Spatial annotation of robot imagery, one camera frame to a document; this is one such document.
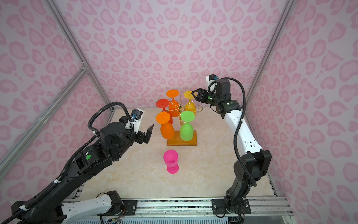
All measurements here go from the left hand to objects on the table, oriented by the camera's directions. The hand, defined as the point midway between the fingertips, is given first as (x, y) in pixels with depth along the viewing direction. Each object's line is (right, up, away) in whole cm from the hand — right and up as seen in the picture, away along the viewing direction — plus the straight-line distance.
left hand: (143, 118), depth 61 cm
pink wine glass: (+10, -22, +19) cm, 31 cm away
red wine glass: (+7, +8, +15) cm, 19 cm away
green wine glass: (+19, -6, +15) cm, 25 cm away
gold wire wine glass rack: (+16, +6, +16) cm, 24 cm away
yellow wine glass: (+22, +7, +24) cm, 34 cm away
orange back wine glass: (+12, +7, +18) cm, 23 cm away
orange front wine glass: (+9, -6, +15) cm, 19 cm away
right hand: (+25, +14, +14) cm, 32 cm away
